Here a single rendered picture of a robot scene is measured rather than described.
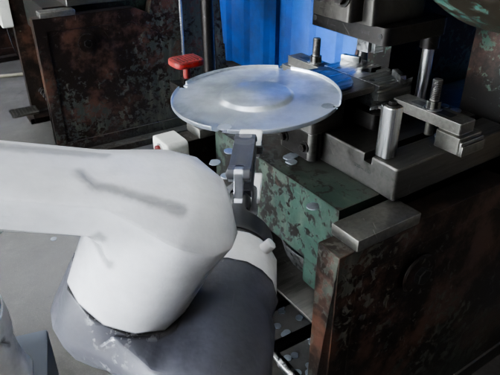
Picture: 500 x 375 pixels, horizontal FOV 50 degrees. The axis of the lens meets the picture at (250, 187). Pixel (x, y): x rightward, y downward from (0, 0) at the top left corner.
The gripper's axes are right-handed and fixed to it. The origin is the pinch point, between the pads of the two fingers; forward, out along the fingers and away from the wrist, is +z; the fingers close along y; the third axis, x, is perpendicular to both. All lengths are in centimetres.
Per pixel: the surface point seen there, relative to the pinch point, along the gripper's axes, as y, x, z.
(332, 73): 0.1, -12.8, 37.1
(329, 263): -18.6, -11.7, 3.1
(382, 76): -0.5, -22.4, 37.6
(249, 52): -66, 23, 273
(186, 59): -2, 18, 52
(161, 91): -55, 56, 174
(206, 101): -0.1, 9.1, 22.1
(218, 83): 0.2, 8.1, 30.3
